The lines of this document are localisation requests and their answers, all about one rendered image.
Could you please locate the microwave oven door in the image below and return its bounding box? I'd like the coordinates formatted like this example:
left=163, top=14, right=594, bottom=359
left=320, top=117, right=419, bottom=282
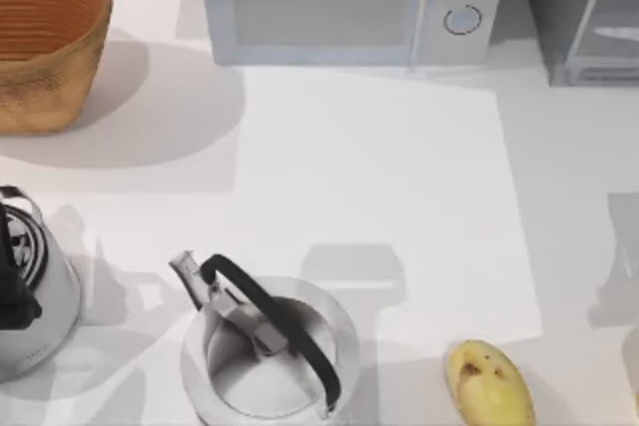
left=198, top=0, right=436, bottom=68

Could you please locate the round microwave knob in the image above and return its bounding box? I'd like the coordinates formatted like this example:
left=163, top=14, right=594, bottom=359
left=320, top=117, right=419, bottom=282
left=442, top=2, right=484, bottom=38

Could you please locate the yellow potato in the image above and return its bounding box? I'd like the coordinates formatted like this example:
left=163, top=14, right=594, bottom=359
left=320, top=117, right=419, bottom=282
left=443, top=338, right=538, bottom=426

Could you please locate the white kettle with chrome lid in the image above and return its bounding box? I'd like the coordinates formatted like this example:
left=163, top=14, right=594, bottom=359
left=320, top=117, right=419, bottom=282
left=0, top=186, right=84, bottom=383

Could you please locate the brown woven basket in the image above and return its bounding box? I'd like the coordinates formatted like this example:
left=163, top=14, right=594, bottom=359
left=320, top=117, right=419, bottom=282
left=0, top=0, right=115, bottom=137

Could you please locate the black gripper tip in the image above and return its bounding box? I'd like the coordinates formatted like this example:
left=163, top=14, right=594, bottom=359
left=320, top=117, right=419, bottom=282
left=0, top=263, right=44, bottom=333

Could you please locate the white kettle with black handle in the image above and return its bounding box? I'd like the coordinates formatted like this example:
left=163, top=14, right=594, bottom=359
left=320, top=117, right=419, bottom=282
left=168, top=248, right=362, bottom=426

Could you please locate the microwave door handle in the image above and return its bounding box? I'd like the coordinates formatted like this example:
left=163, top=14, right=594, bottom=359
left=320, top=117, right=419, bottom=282
left=409, top=0, right=433, bottom=70

